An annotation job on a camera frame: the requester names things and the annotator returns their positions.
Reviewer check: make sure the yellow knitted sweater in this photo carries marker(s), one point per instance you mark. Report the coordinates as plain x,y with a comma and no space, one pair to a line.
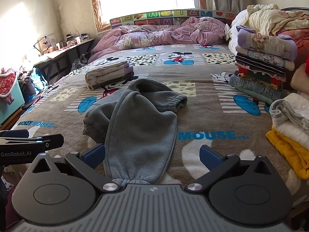
289,152

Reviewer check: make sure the teal storage box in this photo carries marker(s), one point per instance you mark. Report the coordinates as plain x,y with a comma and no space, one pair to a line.
10,111

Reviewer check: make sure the white quilt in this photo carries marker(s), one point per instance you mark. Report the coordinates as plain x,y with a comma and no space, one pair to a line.
237,26

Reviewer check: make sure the cartoon mouse printed blanket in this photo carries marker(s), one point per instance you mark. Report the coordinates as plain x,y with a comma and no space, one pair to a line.
205,106

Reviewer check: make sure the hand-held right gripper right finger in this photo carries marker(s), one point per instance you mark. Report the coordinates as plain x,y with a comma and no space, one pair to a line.
210,156

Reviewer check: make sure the cream quilt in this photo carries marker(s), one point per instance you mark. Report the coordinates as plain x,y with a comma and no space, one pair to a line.
270,19

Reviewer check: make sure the purple floral quilt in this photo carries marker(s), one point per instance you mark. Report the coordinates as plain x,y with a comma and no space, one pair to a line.
169,32

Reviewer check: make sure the beige fluffy cloth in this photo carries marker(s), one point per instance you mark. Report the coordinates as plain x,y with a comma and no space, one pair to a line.
300,79

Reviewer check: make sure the pink red blanket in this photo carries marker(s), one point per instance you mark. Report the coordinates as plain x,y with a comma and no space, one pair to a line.
299,37

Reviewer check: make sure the grey sweatpants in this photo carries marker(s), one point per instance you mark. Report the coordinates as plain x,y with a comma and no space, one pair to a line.
140,130

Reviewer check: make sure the folded cream garment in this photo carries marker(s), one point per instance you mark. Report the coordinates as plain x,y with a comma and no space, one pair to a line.
106,71

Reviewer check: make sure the folded dark grey garment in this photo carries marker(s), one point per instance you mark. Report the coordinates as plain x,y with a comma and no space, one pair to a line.
122,77

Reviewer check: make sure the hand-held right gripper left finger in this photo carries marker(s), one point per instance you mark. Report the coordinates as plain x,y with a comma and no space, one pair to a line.
93,155

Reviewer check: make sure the red floral cloth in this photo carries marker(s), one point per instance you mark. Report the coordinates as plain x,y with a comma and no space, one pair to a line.
7,82

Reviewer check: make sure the colourful alphabet play mat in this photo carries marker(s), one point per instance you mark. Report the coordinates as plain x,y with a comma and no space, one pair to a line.
154,17

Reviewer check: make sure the cluttered small bottles and boxes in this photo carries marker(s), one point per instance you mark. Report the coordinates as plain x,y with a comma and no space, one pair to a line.
70,41

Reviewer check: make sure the blue bag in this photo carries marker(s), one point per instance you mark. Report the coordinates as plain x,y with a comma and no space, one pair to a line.
38,79

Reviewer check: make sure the white padded garment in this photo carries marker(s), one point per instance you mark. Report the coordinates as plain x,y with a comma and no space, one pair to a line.
289,116

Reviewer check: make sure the black desk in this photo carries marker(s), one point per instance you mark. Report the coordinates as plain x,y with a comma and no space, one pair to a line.
60,55

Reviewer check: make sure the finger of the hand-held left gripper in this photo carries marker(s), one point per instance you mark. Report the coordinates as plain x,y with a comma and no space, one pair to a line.
54,141

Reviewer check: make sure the stack of folded clothes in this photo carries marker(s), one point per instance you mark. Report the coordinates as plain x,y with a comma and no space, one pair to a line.
260,62

